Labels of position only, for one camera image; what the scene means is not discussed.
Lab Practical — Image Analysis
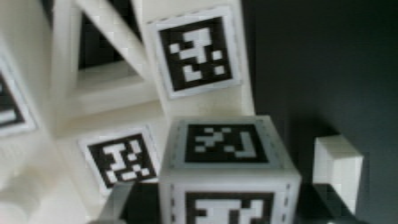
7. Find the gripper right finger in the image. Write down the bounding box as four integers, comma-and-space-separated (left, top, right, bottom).
314, 184, 369, 224

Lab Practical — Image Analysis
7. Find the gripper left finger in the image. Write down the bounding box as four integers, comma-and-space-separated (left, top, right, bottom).
88, 183, 136, 224

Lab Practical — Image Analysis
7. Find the white chair seat plate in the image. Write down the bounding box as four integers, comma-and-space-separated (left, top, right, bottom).
314, 135, 365, 212

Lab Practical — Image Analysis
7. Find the white tagged cube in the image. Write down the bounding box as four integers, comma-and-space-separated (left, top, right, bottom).
159, 116, 301, 224

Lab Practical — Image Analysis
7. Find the white chair back frame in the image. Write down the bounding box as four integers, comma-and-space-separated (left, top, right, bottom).
0, 0, 255, 224

